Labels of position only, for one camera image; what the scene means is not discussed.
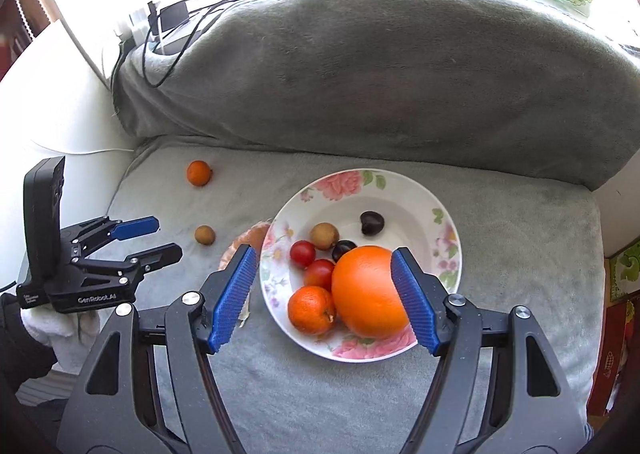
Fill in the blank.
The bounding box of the white power strip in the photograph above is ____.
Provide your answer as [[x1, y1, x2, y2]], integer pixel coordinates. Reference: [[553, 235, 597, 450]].
[[115, 7, 157, 47]]

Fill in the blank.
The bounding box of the small mandarin orange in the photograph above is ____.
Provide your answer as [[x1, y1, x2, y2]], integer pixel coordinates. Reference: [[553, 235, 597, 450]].
[[186, 161, 213, 187]]

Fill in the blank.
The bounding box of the white gloved left hand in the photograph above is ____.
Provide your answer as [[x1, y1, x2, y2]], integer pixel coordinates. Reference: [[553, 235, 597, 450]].
[[21, 305, 100, 375]]

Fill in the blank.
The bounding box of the small red cherry tomato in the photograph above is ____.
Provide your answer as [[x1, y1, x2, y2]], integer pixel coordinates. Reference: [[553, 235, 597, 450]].
[[290, 240, 316, 269]]

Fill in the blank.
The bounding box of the peeled pomelo segment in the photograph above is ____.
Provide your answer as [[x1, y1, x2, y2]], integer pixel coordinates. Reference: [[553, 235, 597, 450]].
[[217, 219, 272, 329]]

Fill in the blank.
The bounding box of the dark grey back cushion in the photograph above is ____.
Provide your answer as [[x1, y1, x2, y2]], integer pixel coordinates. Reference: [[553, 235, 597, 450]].
[[114, 0, 639, 189]]

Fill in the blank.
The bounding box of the black power adapter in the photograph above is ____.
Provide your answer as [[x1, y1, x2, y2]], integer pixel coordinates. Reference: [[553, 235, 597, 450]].
[[157, 0, 190, 34]]

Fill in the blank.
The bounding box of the large orange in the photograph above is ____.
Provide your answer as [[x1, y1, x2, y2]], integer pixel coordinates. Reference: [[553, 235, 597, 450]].
[[331, 245, 409, 339]]

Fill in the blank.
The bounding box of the brown longan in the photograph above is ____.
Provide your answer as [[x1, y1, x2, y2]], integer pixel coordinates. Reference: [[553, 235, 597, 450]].
[[309, 222, 340, 251], [194, 225, 216, 246]]

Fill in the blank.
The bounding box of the white floral ceramic plate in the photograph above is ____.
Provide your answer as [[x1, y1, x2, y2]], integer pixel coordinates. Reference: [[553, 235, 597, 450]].
[[259, 168, 462, 363]]

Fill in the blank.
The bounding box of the large red tomato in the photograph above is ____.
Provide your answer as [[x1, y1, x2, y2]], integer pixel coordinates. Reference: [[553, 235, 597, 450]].
[[303, 258, 335, 292]]

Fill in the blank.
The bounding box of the dark plum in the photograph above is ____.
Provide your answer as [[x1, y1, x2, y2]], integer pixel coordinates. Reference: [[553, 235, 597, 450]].
[[331, 240, 357, 263], [360, 211, 385, 237]]

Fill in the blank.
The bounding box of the green cardboard box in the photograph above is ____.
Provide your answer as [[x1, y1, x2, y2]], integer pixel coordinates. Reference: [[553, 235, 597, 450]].
[[606, 239, 640, 305]]

